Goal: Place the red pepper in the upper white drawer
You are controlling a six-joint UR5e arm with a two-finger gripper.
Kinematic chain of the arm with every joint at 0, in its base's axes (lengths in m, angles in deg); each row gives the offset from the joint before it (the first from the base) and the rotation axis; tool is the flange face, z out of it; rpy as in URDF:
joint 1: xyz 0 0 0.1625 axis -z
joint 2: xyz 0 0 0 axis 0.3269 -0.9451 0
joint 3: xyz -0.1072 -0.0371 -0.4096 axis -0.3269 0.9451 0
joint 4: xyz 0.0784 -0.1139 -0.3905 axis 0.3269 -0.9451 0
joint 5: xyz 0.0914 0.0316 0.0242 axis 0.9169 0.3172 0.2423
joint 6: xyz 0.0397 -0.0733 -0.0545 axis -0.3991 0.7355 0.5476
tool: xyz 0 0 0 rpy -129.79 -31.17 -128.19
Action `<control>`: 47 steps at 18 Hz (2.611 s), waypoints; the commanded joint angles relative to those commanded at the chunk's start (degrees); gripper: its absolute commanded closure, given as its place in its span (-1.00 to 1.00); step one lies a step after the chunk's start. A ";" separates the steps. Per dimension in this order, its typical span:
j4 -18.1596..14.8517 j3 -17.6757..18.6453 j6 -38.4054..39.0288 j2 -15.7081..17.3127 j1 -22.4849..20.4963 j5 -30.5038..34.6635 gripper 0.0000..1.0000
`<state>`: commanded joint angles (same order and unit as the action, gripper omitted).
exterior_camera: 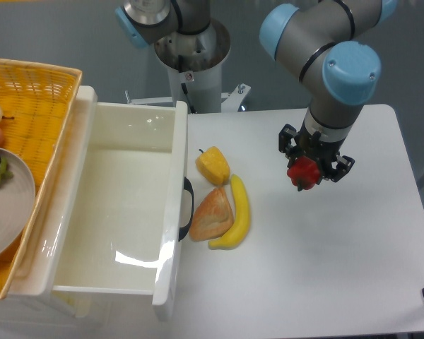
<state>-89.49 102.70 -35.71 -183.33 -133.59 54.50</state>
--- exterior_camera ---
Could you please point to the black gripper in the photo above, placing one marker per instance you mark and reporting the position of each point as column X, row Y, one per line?
column 331, row 165

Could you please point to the red bell pepper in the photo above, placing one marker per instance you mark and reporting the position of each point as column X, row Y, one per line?
column 304, row 173

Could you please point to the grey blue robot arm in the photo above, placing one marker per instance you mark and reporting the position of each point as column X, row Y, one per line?
column 317, row 46

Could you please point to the yellow bell pepper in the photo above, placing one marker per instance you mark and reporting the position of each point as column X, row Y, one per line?
column 213, row 165

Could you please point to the upper white drawer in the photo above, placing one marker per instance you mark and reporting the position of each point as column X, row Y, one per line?
column 122, row 236

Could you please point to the white drawer cabinet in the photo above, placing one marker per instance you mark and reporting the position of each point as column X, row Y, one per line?
column 32, row 308

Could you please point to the yellow banana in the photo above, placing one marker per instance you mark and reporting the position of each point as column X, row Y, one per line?
column 240, row 228

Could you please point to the triangular pastry bread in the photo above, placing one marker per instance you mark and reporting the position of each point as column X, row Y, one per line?
column 213, row 217

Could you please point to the yellow woven basket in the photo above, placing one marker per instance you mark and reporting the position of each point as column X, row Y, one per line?
column 39, row 97

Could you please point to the grey plate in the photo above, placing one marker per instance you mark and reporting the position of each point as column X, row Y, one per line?
column 17, row 197

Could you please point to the black drawer handle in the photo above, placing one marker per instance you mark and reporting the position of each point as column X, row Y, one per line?
column 187, row 211

